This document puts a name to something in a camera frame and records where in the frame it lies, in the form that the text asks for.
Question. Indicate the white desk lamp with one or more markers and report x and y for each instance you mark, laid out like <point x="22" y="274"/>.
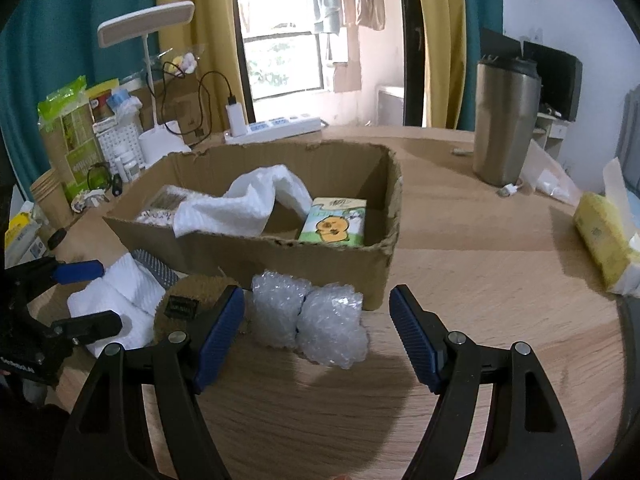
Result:
<point x="158" y="141"/>

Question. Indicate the white charger with black cable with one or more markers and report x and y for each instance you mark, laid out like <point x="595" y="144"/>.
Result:
<point x="172" y="71"/>

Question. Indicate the yellow curtain right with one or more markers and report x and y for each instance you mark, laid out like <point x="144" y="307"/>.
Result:
<point x="445" y="60"/>

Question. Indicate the white power strip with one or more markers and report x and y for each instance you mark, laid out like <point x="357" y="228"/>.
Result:
<point x="275" y="129"/>

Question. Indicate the green snack bag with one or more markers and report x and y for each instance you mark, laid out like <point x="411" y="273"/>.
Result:
<point x="65" y="123"/>

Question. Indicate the white pill bottle small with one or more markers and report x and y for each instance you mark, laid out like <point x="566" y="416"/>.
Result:
<point x="130" y="166"/>

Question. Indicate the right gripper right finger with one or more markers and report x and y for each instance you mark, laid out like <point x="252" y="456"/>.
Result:
<point x="527" y="435"/>

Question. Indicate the white perforated basket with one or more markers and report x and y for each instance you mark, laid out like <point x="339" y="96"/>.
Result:
<point x="120" y="138"/>

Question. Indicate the steel travel tumbler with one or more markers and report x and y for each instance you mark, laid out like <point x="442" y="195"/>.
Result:
<point x="506" y="108"/>

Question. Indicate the grey dotted socks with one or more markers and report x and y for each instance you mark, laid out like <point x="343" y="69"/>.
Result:
<point x="159" y="270"/>

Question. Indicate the black monitor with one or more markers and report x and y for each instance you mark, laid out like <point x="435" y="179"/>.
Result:
<point x="561" y="80"/>

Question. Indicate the clear plastic bag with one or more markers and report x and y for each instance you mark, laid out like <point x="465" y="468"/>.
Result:
<point x="544" y="174"/>

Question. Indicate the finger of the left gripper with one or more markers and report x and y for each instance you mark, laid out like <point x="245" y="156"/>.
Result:
<point x="88" y="329"/>
<point x="80" y="271"/>

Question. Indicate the brown cardboard box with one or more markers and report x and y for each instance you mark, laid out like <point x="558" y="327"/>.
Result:
<point x="336" y="169"/>

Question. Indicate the brown paper cup stack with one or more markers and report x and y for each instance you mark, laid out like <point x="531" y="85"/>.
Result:
<point x="49" y="195"/>

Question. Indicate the yellow tissue pack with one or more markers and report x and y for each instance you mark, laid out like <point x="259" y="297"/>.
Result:
<point x="601" y="228"/>

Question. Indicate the white cloth in box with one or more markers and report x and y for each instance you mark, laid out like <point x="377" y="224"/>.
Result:
<point x="244" y="210"/>

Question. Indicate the clear bubble wrap bundle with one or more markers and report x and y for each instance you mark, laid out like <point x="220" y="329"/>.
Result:
<point x="322" y="323"/>

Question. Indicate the yellow red packet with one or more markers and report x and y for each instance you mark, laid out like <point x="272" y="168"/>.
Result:
<point x="98" y="96"/>

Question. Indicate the green cartoon tissue pack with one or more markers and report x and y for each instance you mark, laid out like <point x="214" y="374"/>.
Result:
<point x="335" y="221"/>

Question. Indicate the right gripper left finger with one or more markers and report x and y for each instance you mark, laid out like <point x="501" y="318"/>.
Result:
<point x="109" y="413"/>

